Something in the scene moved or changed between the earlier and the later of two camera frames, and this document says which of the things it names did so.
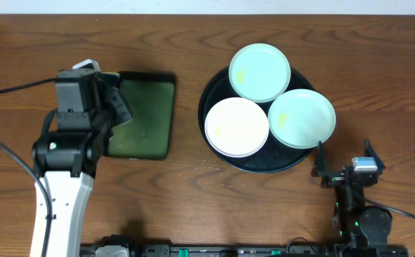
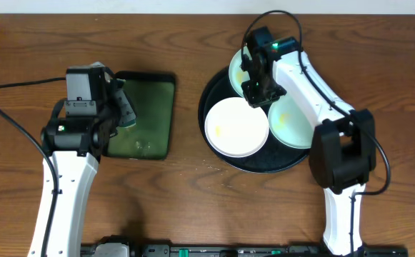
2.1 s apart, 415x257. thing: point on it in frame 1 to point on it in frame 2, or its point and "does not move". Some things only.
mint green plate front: x=300 y=118 does not move
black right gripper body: x=345 y=177 to x=263 y=94
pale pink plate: x=236 y=127 does not move
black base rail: x=106 y=248 does not move
